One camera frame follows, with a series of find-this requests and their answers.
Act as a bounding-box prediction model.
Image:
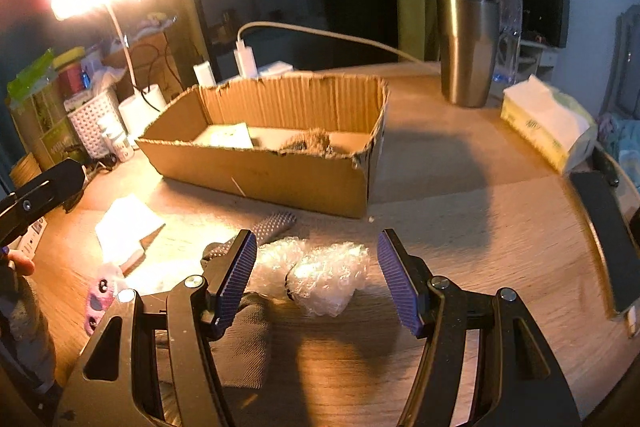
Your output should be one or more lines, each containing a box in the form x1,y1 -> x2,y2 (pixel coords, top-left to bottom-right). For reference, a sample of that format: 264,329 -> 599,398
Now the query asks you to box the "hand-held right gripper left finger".
57,229 -> 258,427

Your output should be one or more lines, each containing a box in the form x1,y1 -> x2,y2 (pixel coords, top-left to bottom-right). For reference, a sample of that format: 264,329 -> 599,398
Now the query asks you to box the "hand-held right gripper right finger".
376,228 -> 583,427

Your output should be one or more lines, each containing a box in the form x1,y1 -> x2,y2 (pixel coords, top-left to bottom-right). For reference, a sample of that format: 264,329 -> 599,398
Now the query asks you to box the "clear bubble wrap bundle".
245,237 -> 373,318

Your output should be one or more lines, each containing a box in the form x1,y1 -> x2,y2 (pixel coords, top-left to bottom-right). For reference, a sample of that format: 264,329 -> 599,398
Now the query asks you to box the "white waffle towel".
94,194 -> 167,275

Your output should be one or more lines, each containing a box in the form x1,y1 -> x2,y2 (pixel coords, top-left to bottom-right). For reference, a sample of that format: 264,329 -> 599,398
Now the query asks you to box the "cardboard box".
135,74 -> 391,219

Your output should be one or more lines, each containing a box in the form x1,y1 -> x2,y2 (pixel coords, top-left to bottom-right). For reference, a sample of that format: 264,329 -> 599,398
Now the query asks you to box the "pink plush toy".
82,259 -> 126,338

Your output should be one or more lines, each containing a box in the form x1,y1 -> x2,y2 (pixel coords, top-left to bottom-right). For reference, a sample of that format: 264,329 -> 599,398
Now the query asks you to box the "person's left hand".
0,247 -> 37,278

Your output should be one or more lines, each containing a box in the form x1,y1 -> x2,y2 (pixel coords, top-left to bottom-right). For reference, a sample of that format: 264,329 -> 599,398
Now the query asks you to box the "white plastic basket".
67,87 -> 126,158

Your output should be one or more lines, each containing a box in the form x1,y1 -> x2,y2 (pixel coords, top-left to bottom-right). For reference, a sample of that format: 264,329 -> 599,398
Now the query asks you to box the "green snack packet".
7,49 -> 56,108

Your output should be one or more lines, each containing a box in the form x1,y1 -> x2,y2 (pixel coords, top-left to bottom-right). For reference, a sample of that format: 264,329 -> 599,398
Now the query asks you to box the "yellow-lidded jar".
52,47 -> 88,100

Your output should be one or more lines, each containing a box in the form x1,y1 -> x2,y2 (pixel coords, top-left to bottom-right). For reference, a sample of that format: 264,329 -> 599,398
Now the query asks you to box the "white desk lamp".
47,0 -> 168,150

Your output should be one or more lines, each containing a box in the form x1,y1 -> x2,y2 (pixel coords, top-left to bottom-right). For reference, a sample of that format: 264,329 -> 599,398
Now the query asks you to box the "white plastic bag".
92,66 -> 126,94

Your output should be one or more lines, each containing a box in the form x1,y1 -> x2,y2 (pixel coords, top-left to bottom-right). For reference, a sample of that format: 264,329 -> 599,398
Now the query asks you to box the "white card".
209,123 -> 253,150

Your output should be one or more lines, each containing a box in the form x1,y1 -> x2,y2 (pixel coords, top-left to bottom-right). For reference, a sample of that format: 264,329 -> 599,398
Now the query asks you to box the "brown fuzzy cloth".
279,129 -> 333,156

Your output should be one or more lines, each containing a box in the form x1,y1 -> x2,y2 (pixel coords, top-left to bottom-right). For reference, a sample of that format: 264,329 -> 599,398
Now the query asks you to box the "brown paper bag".
102,32 -> 173,98

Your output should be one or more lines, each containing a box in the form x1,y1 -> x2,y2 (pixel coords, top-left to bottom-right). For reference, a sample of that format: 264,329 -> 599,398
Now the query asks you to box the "pastel plush toy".
140,11 -> 180,30

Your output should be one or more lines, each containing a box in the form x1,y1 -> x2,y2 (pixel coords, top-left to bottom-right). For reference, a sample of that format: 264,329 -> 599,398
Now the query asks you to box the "yellow tissue pack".
500,74 -> 598,175

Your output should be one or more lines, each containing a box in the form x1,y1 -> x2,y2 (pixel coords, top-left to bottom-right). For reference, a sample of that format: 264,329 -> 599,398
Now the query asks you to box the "stainless steel tumbler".
436,0 -> 501,108

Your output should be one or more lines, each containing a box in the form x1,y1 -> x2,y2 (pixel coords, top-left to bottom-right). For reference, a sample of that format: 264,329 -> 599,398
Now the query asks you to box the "clear plastic water bottle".
487,0 -> 523,85

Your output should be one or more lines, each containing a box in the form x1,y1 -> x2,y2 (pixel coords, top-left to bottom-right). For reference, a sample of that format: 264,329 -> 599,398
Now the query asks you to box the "black monitor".
460,0 -> 571,50

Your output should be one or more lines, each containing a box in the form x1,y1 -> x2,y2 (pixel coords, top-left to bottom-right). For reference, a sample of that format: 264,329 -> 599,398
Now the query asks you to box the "white charging cable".
235,22 -> 441,64

